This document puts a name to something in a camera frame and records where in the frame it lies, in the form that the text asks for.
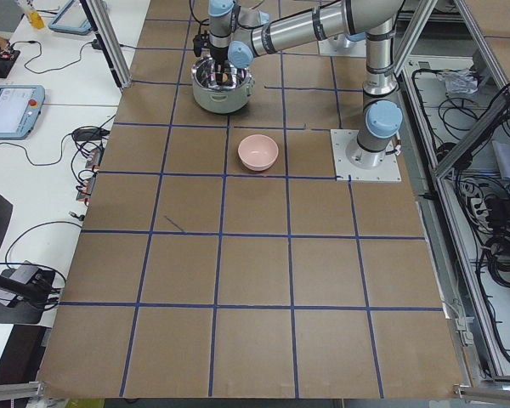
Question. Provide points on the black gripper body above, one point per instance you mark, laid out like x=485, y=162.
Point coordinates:
x=218, y=53

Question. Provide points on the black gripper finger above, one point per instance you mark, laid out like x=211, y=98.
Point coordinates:
x=219, y=71

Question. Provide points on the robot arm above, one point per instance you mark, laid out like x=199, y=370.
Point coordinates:
x=344, y=44
x=254, y=34

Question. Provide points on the pale green electric pot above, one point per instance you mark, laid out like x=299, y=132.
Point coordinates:
x=221, y=99

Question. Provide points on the pink bowl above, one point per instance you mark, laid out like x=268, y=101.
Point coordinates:
x=258, y=152

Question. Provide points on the black power adapter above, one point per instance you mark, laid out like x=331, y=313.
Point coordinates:
x=89, y=133

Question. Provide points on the blue teach pendant far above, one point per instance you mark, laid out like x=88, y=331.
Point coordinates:
x=71, y=19

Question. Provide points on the blue teach pendant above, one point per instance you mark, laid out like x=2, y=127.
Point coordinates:
x=71, y=19
x=20, y=106

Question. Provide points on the orange bottle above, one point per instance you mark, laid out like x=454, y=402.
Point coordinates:
x=33, y=16

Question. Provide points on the blue teach pendant near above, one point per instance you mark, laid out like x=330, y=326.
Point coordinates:
x=20, y=106

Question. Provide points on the grey usb hub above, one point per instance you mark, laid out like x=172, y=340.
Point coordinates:
x=26, y=273

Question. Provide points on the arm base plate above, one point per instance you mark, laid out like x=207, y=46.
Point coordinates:
x=324, y=48
x=353, y=164

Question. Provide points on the aluminium frame post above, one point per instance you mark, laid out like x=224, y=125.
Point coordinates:
x=100, y=22

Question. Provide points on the black camera stand base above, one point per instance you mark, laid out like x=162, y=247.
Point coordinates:
x=25, y=303

